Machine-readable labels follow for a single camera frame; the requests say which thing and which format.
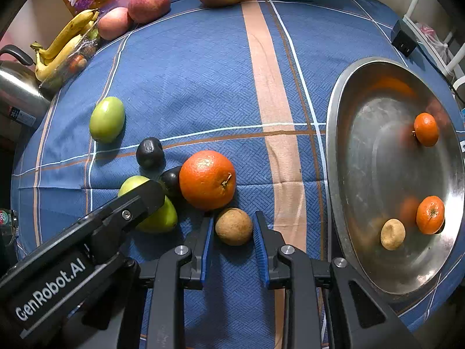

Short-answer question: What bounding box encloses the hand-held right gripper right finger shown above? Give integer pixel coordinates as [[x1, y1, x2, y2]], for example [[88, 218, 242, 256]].
[[253, 211, 433, 349]]

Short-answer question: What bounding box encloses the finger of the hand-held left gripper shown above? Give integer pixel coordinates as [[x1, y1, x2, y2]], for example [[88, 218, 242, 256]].
[[85, 180, 166, 262]]

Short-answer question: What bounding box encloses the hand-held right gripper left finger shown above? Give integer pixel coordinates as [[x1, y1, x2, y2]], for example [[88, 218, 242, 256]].
[[140, 216, 215, 349]]

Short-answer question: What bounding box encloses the green mango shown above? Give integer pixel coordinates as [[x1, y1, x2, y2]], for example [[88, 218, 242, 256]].
[[118, 175, 178, 234]]

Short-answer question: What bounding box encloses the brown kiwi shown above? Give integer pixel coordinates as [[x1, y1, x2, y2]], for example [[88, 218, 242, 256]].
[[380, 219, 406, 251], [215, 207, 253, 246]]

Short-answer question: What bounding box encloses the dark plum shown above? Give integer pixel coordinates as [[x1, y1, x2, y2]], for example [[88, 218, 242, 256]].
[[159, 165, 184, 199], [136, 137, 166, 170]]

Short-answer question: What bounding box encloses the orange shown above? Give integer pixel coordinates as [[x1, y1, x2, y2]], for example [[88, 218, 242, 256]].
[[413, 113, 440, 148], [416, 195, 446, 235], [179, 150, 237, 211]]

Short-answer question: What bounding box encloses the round green fruit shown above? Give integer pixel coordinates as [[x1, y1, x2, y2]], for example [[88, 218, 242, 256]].
[[89, 96, 126, 143]]

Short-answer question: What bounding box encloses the metal bowl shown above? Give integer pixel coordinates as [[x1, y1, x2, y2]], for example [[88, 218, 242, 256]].
[[326, 57, 465, 295]]

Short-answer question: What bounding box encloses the glass mug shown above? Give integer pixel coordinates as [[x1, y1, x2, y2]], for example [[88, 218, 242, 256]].
[[0, 209, 18, 259]]

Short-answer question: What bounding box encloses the blue checked tablecloth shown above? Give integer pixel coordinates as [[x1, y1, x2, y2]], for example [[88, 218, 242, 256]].
[[11, 0, 465, 349]]

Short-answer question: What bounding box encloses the clear plastic container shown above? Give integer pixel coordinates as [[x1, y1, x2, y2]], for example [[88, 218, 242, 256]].
[[39, 27, 100, 93]]

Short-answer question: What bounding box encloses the yellow banana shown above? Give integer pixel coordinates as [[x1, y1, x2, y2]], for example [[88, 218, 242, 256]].
[[33, 34, 92, 82], [39, 9, 100, 59]]

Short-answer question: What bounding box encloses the steel thermos kettle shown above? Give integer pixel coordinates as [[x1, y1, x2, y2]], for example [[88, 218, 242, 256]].
[[0, 44, 51, 128]]

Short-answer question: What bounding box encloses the pale pink apple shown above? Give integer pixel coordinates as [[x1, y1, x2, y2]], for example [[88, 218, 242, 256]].
[[96, 6, 132, 40]]

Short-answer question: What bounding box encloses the black charger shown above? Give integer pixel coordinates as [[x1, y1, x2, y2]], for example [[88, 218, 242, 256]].
[[390, 19, 418, 58]]

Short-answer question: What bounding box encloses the clear plastic bag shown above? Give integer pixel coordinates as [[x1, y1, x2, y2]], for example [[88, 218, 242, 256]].
[[414, 22, 453, 66]]

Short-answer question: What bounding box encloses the white rack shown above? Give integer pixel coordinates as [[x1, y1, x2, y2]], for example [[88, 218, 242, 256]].
[[403, 0, 465, 81]]

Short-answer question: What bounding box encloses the black charger cable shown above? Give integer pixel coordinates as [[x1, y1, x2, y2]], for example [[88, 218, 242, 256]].
[[416, 42, 465, 93]]

